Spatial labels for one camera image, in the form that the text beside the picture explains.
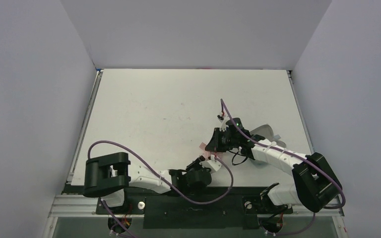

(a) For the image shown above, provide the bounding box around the pink folding umbrella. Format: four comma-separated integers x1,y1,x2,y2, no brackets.
198,142,226,160

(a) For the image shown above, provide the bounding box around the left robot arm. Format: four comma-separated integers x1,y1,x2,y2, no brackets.
83,152,217,207

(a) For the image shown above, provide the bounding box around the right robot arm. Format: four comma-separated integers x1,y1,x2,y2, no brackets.
204,118,342,213

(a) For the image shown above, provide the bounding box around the grey umbrella sleeve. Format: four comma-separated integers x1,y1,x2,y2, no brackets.
250,124,287,165

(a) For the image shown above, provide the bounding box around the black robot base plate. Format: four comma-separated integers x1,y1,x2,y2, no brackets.
62,185,310,231

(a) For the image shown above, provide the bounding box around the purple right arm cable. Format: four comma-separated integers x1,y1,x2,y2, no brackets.
220,98,346,236

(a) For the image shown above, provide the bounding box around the aluminium table frame rail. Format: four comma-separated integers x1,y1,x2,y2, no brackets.
42,68,105,238

